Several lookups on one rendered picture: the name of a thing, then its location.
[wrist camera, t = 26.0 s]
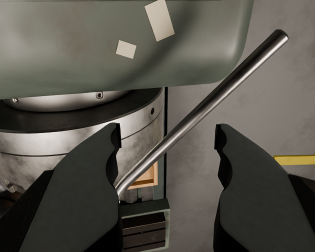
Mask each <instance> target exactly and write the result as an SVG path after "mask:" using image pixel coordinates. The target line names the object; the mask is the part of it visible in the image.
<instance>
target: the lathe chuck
mask: <svg viewBox="0 0 315 252"><path fill-rule="evenodd" d="M162 139H163V106H162V109H161V111H160V113H159V114H158V116H157V117H156V118H155V119H154V120H153V121H152V122H150V123H149V124H148V125H146V126H145V127H143V128H142V129H140V130H139V131H137V132H135V133H133V134H131V135H129V136H127V137H125V138H122V139H121V148H119V151H118V152H117V154H116V160H117V167H118V176H117V178H116V180H115V182H114V184H113V186H114V187H116V186H117V184H118V183H119V182H120V180H121V179H122V178H123V177H124V176H125V175H126V174H127V173H128V172H129V171H130V170H131V169H132V168H133V167H134V166H135V165H136V164H137V163H138V162H139V161H140V160H141V159H142V158H143V157H144V156H145V155H147V154H148V153H149V152H150V151H151V150H152V149H153V148H154V147H155V146H156V145H157V144H158V143H159V142H160V141H161V140H162ZM67 154H68V153H62V154H52V155H21V154H12V153H6V152H2V151H0V181H1V183H2V184H3V186H4V187H5V188H6V189H7V190H8V191H9V192H11V193H14V192H15V191H16V190H15V188H14V186H13V185H12V184H15V185H18V186H22V187H23V189H24V190H27V189H28V188H29V187H30V186H31V185H32V183H33V182H34V181H35V180H36V179H37V178H38V177H39V176H40V175H41V174H42V173H43V172H44V171H47V170H53V169H54V167H55V166H56V165H57V164H58V163H59V162H60V161H61V160H62V159H63V158H64V157H65V156H66V155H67ZM10 183H12V184H10Z"/></svg>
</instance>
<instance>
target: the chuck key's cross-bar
mask: <svg viewBox="0 0 315 252"><path fill-rule="evenodd" d="M288 40H289V36H288V35H287V34H286V33H285V32H284V31H283V30H281V29H276V30H275V31H274V32H273V33H272V34H271V35H270V36H269V37H268V38H267V39H266V40H265V41H264V42H263V43H262V44H260V45H259V46H258V47H257V48H256V49H255V50H254V51H253V52H252V53H251V54H250V55H249V56H248V57H247V58H246V59H245V60H244V61H243V62H242V63H241V64H240V65H239V66H238V67H237V68H236V69H235V70H234V71H232V72H231V73H230V74H229V75H228V76H227V77H226V78H225V79H224V80H223V81H222V82H221V83H220V84H219V85H218V86H217V87H216V88H215V89H214V90H213V91H212V92H211V93H210V94H209V95H208V96H207V97H206V98H205V99H203V100H202V101H201V102H200V103H199V104H198V105H197V106H196V107H195V108H194V109H193V110H192V111H191V112H190V113H189V114H188V115H187V116H186V117H185V118H184V119H183V120H182V121H181V122H180V123H179V124H178V125H177V126H176V127H174V128H173V129H172V130H171V131H170V132H169V133H168V134H167V135H166V136H165V137H164V138H163V139H162V140H161V141H160V142H159V143H158V144H157V145H156V146H155V147H154V148H153V149H152V150H151V151H150V152H149V153H148V154H147V155H145V156H144V157H143V158H142V159H141V160H140V161H139V162H138V163H137V164H136V165H135V166H134V167H133V168H132V169H131V170H130V171H129V172H128V173H127V174H126V175H125V176H124V177H123V178H122V179H121V180H120V182H119V183H118V184H117V186H116V187H115V189H116V191H117V193H118V199H119V200H120V199H121V197H122V196H123V195H124V193H125V192H126V190H127V189H128V188H129V187H130V186H131V185H132V184H133V183H134V182H135V181H136V180H137V179H138V178H139V177H140V176H141V175H142V174H143V173H145V172H146V171H147V170H148V169H149V168H150V167H151V166H152V165H153V164H154V163H155V162H157V161H158V160H159V159H160V158H161V157H162V156H163V155H164V154H165V153H166V152H167V151H169V150H170V149H171V148H172V147H173V146H174V145H175V144H176V143H177V142H178V141H179V140H181V139H182V138H183V137H184V136H185V135H186V134H187V133H188V132H189V131H190V130H192V129H193V128H194V127H195V126H196V125H197V124H198V123H199V122H200V121H201V120H202V119H204V118H205V117H206V116H207V115H208V114H209V113H210V112H211V111H212V110H213V109H214V108H216V107H217V106H218V105H219V104H220V103H221V102H222V101H223V100H224V99H225V98H226V97H228V96H229V95H230V94H231V93H232V92H233V91H234V90H235V89H236V88H237V87H238V86H240V85H241V84H242V83H243V82H244V81H245V80H246V79H247V78H248V77H249V76H250V75H252V74H253V73H254V72H255V71H256V70H257V69H258V68H259V67H260V66H261V65H262V64H264V63H265V62H266V61H267V60H268V59H269V58H270V57H271V56H272V55H273V54H274V53H276V52H277V51H278V50H279V49H280V48H281V47H282V46H283V45H284V44H285V43H286V42H288Z"/></svg>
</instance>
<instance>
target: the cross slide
mask: <svg viewBox="0 0 315 252"><path fill-rule="evenodd" d="M122 231H123V247H122V251H121V252H141V251H146V250H151V249H156V248H161V247H165V246H166V219H165V215H164V212H159V213H153V214H147V215H141V216H136V217H130V218H124V219H122Z"/></svg>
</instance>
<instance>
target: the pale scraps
mask: <svg viewBox="0 0 315 252"><path fill-rule="evenodd" d="M144 7H145V10H146V13H147V16H148V19H149V21H150V24H151V27H152V30H153V33H154V36H155V39H156V41H157V42H158V41H160V40H162V39H164V38H167V37H169V36H171V35H174V34H175V32H174V29H173V26H172V22H171V19H170V15H169V12H168V9H167V5H166V2H165V0H157V1H155V2H153V3H151V4H148V5H146V6H144ZM135 50H136V45H133V44H130V43H127V42H124V41H121V40H119V42H118V46H117V50H116V54H119V55H122V56H125V57H128V58H131V59H133V57H134V53H135Z"/></svg>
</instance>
